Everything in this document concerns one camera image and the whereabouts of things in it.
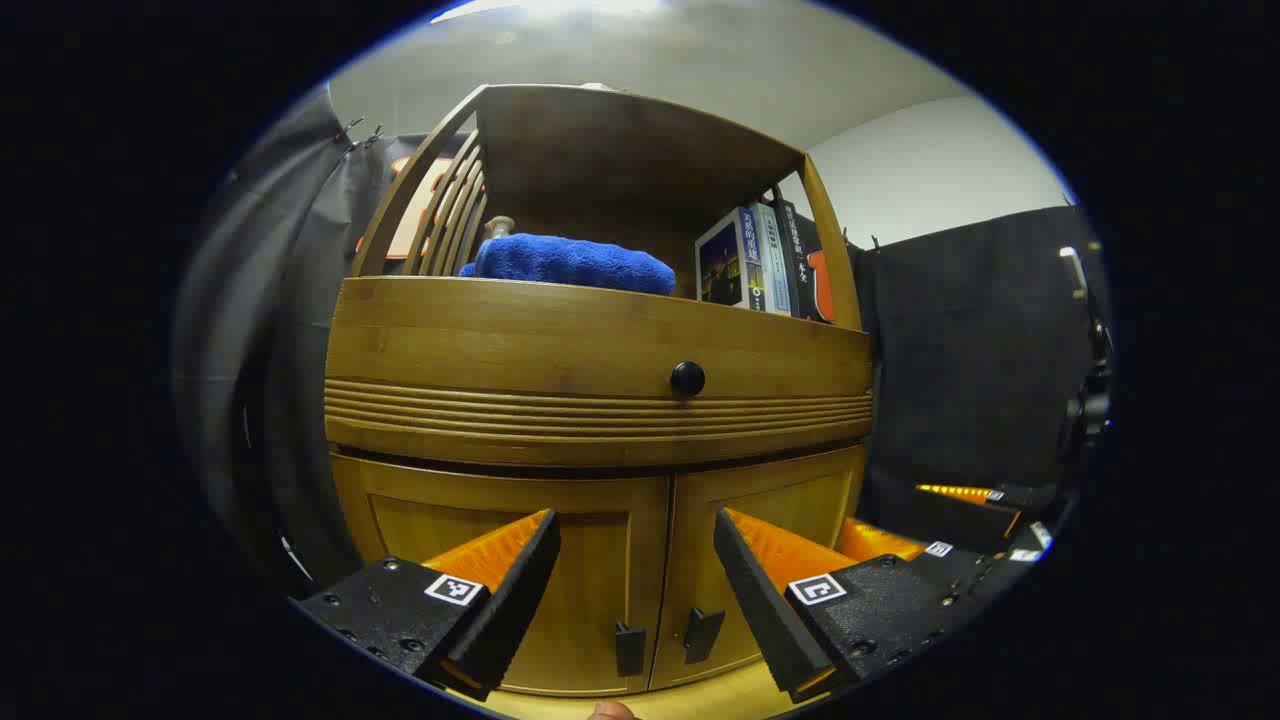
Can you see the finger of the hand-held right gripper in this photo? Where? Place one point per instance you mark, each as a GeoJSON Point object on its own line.
{"type": "Point", "coordinates": [960, 515]}
{"type": "Point", "coordinates": [880, 540]}

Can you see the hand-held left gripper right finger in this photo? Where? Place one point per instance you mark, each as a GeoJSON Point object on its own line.
{"type": "Point", "coordinates": [765, 620]}

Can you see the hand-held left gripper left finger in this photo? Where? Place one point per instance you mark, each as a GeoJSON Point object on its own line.
{"type": "Point", "coordinates": [510, 610]}

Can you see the wooden shoe cabinet door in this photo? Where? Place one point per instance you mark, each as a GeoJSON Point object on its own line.
{"type": "Point", "coordinates": [590, 560]}
{"type": "Point", "coordinates": [800, 495]}

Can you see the wooden cabinet drawer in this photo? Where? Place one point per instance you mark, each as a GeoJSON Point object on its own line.
{"type": "Point", "coordinates": [500, 340]}

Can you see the wooden double-door shoe cabinet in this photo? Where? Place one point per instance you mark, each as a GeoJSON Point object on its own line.
{"type": "Point", "coordinates": [600, 150]}

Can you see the black backdrop cloth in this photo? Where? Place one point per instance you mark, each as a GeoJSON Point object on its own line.
{"type": "Point", "coordinates": [960, 350]}

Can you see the black round drawer knob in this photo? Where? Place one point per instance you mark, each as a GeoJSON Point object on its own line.
{"type": "Point", "coordinates": [687, 378]}

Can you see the orange cover book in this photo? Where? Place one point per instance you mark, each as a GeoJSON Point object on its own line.
{"type": "Point", "coordinates": [820, 285]}

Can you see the pale grey spine book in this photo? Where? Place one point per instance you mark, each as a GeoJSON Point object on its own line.
{"type": "Point", "coordinates": [777, 265]}

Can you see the night photo cover book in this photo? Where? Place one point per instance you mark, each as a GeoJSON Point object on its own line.
{"type": "Point", "coordinates": [722, 268]}

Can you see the folded blue towel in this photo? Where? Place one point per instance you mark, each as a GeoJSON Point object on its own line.
{"type": "Point", "coordinates": [570, 262]}

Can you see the small beige bottle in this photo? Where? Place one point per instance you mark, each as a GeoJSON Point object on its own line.
{"type": "Point", "coordinates": [499, 226]}

